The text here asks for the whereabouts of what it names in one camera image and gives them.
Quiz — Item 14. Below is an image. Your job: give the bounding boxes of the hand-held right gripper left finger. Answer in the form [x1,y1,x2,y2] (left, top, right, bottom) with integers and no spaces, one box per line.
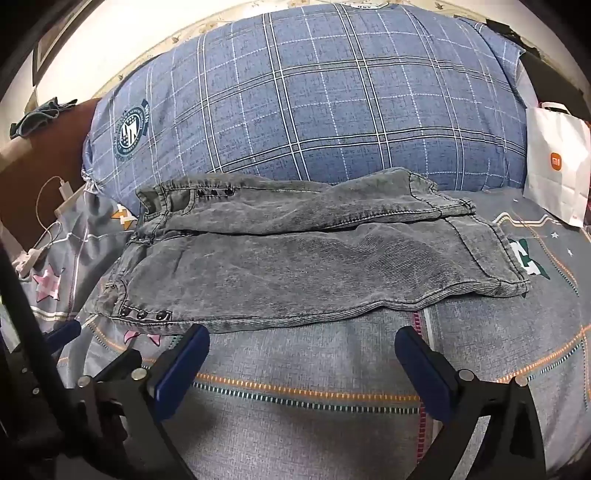
[69,323,212,480]

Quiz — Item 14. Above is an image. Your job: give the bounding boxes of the white charging cable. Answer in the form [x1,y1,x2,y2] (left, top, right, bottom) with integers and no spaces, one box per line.
[28,175,70,259]

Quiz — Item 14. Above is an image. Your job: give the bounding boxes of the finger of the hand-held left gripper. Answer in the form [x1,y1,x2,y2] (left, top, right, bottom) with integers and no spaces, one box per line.
[0,231,83,402]

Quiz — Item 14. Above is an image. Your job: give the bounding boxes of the blue plaid shirt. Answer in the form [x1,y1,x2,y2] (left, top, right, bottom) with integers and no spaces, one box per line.
[81,2,529,217]

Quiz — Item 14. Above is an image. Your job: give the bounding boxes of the brown wooden headboard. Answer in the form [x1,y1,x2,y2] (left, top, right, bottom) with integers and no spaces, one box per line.
[0,99,100,252]

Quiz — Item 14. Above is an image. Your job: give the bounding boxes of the dark picture frame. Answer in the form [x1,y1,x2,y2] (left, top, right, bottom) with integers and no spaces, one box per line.
[32,28,61,86]

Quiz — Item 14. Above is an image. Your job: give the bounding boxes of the grey denim pants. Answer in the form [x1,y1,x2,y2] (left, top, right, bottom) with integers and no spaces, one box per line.
[99,167,531,334]

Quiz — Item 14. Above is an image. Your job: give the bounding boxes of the grey printed bed sheet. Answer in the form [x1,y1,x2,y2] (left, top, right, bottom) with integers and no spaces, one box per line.
[0,182,591,480]

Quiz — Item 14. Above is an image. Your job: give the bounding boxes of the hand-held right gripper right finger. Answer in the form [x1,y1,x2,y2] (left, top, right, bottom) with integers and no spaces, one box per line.
[394,326,549,480]

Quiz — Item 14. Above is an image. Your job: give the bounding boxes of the white paper bag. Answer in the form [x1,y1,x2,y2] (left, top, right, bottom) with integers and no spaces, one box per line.
[523,102,591,228]

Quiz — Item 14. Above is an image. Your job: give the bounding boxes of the small white device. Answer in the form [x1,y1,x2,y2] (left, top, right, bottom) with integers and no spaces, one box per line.
[11,249,43,278]

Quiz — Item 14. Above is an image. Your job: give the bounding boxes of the dark teal cloth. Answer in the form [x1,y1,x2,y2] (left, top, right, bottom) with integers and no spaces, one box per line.
[10,97,78,139]

